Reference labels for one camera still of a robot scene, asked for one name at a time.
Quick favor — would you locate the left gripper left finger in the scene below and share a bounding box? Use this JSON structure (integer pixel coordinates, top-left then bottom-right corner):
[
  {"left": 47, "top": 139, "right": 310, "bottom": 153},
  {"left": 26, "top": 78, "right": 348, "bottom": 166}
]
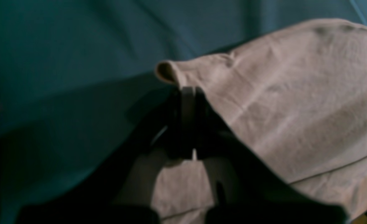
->
[{"left": 16, "top": 87, "right": 196, "bottom": 224}]

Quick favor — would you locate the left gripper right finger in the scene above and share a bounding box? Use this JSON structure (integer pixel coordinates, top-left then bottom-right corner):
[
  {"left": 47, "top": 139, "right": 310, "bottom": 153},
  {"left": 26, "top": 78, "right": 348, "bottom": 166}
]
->
[{"left": 194, "top": 87, "right": 349, "bottom": 224}]

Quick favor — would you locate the beige T-shirt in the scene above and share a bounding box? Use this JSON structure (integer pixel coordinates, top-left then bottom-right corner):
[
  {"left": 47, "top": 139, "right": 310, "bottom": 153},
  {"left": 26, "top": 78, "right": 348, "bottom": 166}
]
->
[{"left": 155, "top": 19, "right": 367, "bottom": 218}]

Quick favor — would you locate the blue table cloth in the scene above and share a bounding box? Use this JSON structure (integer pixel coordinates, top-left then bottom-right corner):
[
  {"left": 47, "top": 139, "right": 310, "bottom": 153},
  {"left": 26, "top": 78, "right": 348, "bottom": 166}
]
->
[{"left": 0, "top": 0, "right": 367, "bottom": 224}]

